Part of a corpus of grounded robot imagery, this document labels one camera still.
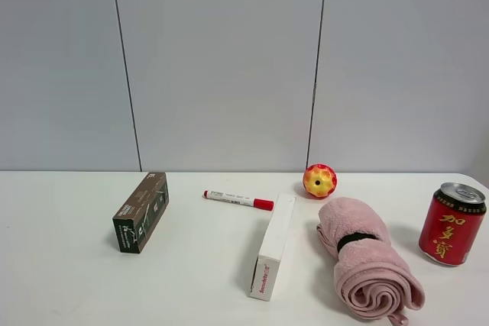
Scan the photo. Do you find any rolled pink towel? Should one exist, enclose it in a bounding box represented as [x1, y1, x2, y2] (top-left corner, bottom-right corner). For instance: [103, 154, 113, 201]
[316, 197, 425, 325]

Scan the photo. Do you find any red yellow dimpled ball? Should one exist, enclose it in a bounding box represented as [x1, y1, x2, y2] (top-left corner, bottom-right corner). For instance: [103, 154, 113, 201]
[303, 163, 338, 199]

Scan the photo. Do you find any red drink can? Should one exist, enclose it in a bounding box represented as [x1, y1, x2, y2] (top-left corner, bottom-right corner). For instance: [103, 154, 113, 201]
[419, 182, 487, 266]

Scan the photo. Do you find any white rectangular carton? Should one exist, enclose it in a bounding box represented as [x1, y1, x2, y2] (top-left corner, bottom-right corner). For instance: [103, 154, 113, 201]
[249, 194, 296, 302]

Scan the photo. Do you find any dark green brown carton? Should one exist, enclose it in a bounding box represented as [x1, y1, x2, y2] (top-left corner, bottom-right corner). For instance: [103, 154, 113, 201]
[112, 172, 169, 253]

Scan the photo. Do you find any red white marker pen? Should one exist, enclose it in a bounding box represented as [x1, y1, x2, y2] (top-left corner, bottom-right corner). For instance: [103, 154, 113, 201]
[203, 190, 274, 211]

